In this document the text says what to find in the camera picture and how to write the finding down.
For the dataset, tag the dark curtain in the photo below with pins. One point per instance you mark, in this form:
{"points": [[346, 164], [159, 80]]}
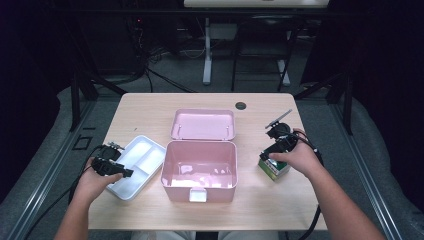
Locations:
{"points": [[26, 83], [393, 83]]}

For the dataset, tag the black metal chair frame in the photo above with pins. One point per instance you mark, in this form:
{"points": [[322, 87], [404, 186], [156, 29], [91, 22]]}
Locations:
{"points": [[235, 66]]}

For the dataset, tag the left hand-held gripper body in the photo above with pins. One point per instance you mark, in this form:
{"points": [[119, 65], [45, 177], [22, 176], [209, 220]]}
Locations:
{"points": [[108, 153]]}

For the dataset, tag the black equipment cabinet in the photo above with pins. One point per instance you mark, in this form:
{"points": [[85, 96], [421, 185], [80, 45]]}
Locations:
{"points": [[110, 50]]}

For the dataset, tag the white divided tray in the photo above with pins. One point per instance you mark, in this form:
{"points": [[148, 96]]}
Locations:
{"points": [[143, 160]]}

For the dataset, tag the black metal stand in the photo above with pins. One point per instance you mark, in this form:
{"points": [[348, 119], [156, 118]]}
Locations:
{"points": [[75, 100], [347, 106]]}

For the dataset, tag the white desk with metal legs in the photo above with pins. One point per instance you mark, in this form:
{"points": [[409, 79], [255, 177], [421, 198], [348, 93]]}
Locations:
{"points": [[207, 50]]}

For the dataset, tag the pink storage box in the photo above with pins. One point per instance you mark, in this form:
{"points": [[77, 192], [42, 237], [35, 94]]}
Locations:
{"points": [[200, 160]]}

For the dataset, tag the green and white carton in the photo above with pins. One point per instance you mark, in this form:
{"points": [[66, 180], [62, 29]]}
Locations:
{"points": [[275, 170]]}

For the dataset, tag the person's left hand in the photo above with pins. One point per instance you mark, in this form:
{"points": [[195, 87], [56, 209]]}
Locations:
{"points": [[91, 185]]}

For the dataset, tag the aluminium floor rail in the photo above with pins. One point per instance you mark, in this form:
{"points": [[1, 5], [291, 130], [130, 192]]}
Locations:
{"points": [[43, 176], [370, 186]]}

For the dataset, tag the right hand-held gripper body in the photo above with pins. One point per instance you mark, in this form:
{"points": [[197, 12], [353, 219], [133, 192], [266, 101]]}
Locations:
{"points": [[280, 130]]}

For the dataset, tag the grey table grommet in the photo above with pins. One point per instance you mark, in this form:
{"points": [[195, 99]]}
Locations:
{"points": [[240, 106]]}

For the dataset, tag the person's right hand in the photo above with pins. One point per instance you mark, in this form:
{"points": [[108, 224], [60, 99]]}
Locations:
{"points": [[301, 158]]}

